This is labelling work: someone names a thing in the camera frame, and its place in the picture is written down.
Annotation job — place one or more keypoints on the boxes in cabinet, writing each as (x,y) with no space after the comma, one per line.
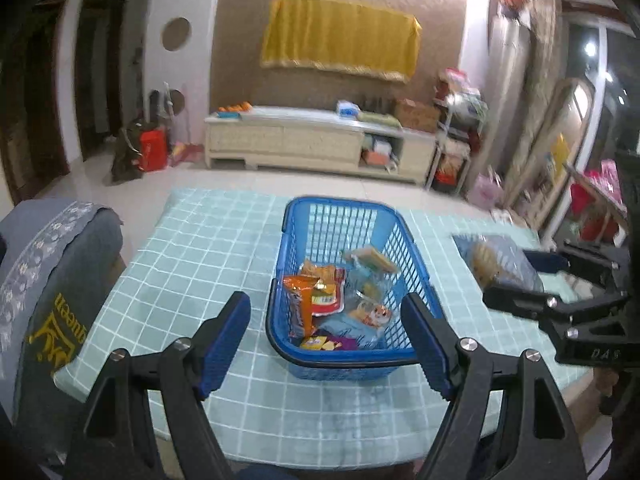
(380,151)

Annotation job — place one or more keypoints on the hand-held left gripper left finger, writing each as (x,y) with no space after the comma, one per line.
(225,345)

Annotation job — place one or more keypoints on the dark wooden door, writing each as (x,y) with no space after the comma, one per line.
(100,80)

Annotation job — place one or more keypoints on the broom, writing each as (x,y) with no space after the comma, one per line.
(172,120)

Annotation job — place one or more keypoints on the green checked tablecloth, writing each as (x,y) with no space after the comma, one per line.
(200,260)

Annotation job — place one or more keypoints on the bunch of oranges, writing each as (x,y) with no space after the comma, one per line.
(235,107)

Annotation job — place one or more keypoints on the green folded cushion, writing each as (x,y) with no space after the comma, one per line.
(378,119)

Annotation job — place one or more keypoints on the black bag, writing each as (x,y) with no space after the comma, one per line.
(125,155)

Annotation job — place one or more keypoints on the blue tissue box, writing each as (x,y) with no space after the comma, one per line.
(348,109)

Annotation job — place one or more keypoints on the cream wooden cabinet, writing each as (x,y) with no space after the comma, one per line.
(280,145)

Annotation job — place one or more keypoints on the wooden clothes rack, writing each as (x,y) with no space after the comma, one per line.
(595,195)

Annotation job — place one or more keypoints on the standing air conditioner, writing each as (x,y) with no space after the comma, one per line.
(502,95)

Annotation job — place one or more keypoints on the glass sliding door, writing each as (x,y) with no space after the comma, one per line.
(610,85)

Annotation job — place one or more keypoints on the blue plastic basket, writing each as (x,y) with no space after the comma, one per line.
(345,202)

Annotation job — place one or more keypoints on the pink clothing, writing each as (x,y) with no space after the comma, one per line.
(607,175)

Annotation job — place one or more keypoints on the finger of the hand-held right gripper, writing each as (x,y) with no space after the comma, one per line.
(515,300)
(547,261)

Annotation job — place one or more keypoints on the arched leaning mirror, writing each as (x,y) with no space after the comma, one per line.
(550,160)

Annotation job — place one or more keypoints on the blue striped bread packet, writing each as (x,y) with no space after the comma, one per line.
(500,260)

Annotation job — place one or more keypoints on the chair with grey cover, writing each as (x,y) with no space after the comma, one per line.
(50,270)

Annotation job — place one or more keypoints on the orange snack packet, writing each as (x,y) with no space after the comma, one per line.
(375,316)

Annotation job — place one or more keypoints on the pink bag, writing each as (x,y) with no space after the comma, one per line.
(486,191)

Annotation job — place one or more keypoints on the yellow cloth cover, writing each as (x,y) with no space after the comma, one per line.
(340,35)

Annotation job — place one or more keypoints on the orange candy stick packet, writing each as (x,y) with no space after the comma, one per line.
(300,305)

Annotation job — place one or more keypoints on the dark red hanging clothes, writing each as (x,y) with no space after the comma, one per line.
(592,220)

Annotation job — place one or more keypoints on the patterned curtain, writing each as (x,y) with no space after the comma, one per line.
(540,85)

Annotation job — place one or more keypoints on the black router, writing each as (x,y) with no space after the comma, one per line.
(376,104)

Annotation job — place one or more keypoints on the yellow and red snack packet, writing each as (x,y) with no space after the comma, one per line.
(327,287)

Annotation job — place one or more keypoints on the red bag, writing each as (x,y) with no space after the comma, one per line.
(152,150)

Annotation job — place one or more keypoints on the purple snack packet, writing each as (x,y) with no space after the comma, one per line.
(327,344)

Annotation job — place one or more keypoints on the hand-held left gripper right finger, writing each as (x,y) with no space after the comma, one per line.
(425,345)

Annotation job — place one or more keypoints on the brown cardboard box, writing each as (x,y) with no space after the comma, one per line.
(417,116)

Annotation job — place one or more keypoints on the white shelf rack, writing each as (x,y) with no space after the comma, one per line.
(457,140)

